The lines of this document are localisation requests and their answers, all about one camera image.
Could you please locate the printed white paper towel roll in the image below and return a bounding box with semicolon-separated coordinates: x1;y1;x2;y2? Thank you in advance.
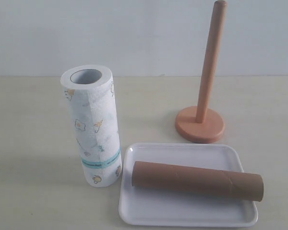
60;65;122;187

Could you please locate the brown cardboard tube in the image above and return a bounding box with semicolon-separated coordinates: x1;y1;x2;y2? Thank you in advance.
132;161;264;202

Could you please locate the wooden paper towel holder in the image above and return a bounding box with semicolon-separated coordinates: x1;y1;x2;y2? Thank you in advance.
175;0;227;143

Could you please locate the white rectangular plastic tray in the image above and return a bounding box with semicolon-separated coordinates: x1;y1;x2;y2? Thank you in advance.
119;143;258;228

